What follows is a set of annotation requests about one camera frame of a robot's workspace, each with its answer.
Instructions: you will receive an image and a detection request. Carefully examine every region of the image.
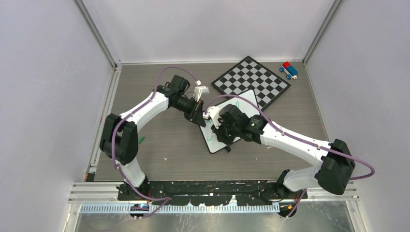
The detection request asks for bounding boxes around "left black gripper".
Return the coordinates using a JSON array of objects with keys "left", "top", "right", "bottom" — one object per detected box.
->
[{"left": 172, "top": 96, "right": 205, "bottom": 127}]

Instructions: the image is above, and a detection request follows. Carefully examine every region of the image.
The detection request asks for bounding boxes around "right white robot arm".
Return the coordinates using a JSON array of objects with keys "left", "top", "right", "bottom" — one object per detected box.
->
[{"left": 204, "top": 104, "right": 355, "bottom": 199}]

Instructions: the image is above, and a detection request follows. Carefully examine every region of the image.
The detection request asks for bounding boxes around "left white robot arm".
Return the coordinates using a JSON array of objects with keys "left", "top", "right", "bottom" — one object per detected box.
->
[{"left": 99, "top": 75, "right": 209, "bottom": 200}]

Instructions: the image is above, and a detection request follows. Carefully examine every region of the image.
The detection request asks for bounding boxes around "black white checkerboard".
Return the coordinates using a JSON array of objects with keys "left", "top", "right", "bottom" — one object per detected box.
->
[{"left": 211, "top": 56, "right": 291, "bottom": 111}]

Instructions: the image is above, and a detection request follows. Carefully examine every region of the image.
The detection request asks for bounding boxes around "red blue toy car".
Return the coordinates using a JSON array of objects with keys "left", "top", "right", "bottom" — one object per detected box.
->
[{"left": 279, "top": 61, "right": 298, "bottom": 80}]

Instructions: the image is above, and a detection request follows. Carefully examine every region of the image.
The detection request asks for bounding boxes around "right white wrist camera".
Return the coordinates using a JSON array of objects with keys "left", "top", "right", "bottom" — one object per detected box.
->
[{"left": 203, "top": 106, "right": 221, "bottom": 129}]

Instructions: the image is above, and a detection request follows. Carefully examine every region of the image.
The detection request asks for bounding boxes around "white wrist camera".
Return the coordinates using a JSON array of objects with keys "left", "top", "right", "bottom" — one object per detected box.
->
[
  {"left": 203, "top": 106, "right": 221, "bottom": 129},
  {"left": 194, "top": 80, "right": 209, "bottom": 102}
]

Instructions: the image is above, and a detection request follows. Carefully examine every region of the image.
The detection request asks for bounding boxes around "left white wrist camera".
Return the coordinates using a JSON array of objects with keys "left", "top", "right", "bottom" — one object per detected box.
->
[{"left": 194, "top": 80, "right": 209, "bottom": 102}]

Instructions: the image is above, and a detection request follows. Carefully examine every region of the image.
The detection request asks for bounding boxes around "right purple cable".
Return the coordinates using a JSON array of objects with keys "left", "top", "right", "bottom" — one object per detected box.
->
[{"left": 205, "top": 94, "right": 375, "bottom": 220}]

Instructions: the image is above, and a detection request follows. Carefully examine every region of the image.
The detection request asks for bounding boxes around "purple cable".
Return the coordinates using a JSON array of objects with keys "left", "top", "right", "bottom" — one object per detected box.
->
[
  {"left": 205, "top": 94, "right": 375, "bottom": 220},
  {"left": 110, "top": 66, "right": 203, "bottom": 219}
]

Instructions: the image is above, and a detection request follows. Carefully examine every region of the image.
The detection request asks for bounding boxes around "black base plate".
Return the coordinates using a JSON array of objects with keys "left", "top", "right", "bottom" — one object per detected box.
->
[{"left": 117, "top": 180, "right": 309, "bottom": 207}]

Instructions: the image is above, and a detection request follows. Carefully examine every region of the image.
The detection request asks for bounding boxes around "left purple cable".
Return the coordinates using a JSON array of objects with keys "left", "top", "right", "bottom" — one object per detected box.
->
[{"left": 110, "top": 66, "right": 203, "bottom": 219}]

